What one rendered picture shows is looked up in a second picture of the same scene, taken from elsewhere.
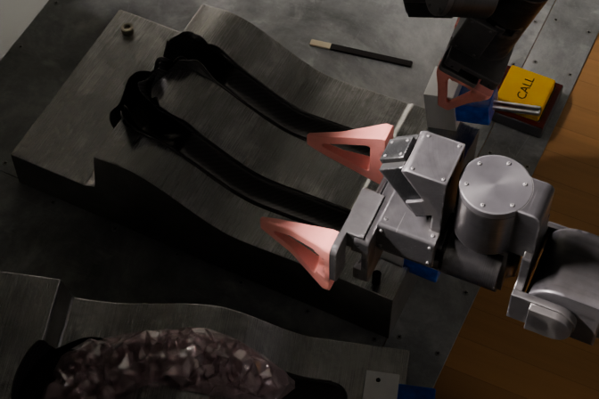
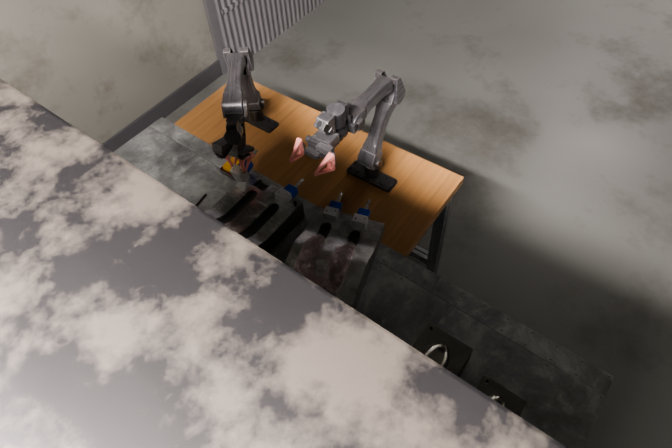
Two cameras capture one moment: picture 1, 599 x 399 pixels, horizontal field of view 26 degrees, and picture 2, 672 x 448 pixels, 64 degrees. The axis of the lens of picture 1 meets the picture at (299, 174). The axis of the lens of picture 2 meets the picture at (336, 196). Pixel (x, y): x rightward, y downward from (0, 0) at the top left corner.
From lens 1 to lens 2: 112 cm
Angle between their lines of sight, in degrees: 44
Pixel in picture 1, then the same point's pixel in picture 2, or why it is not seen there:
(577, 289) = (357, 112)
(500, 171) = (332, 107)
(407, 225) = (331, 138)
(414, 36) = (194, 191)
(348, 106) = (227, 202)
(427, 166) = (327, 118)
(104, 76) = not seen: hidden behind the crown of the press
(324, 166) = (248, 212)
